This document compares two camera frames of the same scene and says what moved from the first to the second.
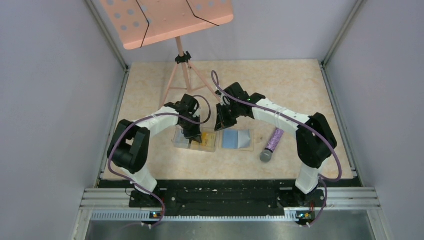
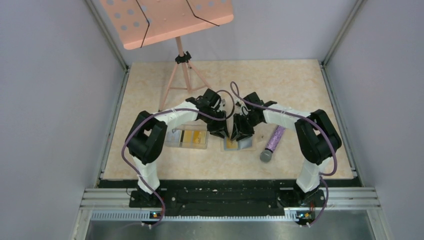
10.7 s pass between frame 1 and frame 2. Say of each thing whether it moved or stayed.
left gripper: moved
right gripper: moved
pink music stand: stayed
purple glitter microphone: stayed
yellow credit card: moved
